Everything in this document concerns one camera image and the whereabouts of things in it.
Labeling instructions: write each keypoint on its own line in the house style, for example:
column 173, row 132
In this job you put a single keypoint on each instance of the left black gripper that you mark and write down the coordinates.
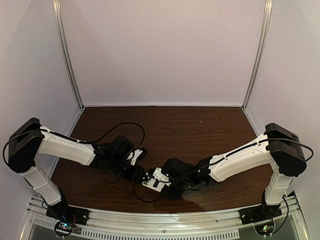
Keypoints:
column 134, row 176

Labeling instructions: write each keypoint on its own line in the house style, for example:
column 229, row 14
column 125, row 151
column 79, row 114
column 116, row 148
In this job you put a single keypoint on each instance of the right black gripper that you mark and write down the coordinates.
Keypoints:
column 174, row 196

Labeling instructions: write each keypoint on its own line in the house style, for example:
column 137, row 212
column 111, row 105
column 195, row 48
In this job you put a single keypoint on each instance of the white red remote control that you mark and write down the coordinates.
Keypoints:
column 156, row 185

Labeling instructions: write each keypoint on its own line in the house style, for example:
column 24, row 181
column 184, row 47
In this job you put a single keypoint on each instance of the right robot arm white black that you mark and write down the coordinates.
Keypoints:
column 276, row 145

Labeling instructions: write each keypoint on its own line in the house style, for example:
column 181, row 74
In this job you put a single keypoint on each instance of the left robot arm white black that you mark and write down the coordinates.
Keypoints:
column 32, row 139

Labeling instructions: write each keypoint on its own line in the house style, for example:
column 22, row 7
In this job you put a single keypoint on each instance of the left circuit board with LED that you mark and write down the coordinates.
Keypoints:
column 63, row 229

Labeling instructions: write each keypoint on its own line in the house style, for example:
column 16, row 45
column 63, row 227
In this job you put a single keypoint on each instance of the circuit board with led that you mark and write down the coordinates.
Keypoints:
column 63, row 229
column 264, row 229

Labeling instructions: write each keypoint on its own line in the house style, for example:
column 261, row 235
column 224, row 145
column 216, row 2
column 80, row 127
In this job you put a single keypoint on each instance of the right circuit board with LED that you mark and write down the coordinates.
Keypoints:
column 264, row 229

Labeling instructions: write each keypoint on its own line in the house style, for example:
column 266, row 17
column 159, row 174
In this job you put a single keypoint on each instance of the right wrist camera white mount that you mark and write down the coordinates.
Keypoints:
column 156, row 173

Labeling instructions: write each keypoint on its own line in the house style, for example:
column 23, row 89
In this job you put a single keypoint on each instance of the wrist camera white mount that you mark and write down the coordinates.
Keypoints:
column 156, row 173
column 136, row 155

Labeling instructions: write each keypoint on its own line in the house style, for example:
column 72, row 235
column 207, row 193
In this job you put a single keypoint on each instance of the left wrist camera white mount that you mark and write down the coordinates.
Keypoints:
column 136, row 155

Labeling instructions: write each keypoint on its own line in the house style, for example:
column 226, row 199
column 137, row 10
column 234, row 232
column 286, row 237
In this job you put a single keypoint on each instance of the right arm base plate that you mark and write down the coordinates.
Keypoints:
column 259, row 213

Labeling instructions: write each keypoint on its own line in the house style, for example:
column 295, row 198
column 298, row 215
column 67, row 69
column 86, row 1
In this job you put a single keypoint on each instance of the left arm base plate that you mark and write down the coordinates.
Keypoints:
column 69, row 214

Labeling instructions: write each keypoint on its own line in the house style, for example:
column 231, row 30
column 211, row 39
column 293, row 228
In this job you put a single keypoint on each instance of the left aluminium frame post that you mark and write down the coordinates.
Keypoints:
column 65, row 52

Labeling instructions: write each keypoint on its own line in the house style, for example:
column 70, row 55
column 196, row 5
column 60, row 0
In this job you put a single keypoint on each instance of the aluminium frame post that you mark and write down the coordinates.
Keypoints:
column 263, row 36
column 65, row 52

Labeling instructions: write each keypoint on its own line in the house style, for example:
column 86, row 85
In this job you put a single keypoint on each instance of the right aluminium frame post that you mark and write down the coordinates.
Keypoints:
column 263, row 36

